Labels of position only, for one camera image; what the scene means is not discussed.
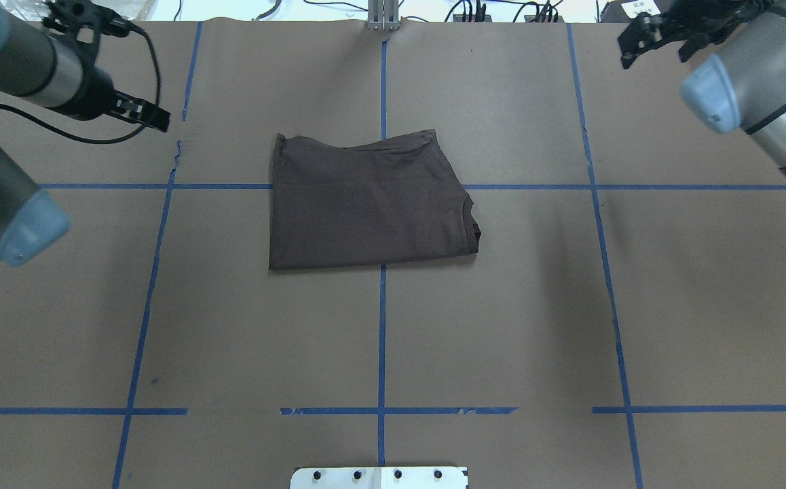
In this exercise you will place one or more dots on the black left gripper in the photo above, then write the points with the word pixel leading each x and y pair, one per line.
pixel 96 89

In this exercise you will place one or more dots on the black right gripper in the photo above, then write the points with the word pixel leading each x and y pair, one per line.
pixel 706 25

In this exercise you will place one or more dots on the dark brown t-shirt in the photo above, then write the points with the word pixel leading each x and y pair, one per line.
pixel 394 201

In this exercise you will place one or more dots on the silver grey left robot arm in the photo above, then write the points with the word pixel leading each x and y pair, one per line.
pixel 51 80

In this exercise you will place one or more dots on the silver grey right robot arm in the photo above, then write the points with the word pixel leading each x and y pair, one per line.
pixel 742 86

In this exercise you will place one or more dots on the grey box with label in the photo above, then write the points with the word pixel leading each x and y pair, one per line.
pixel 623 12

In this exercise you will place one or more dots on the aluminium frame post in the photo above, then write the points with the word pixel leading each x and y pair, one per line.
pixel 383 15

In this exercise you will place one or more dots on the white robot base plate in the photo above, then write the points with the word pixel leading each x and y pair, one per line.
pixel 404 476

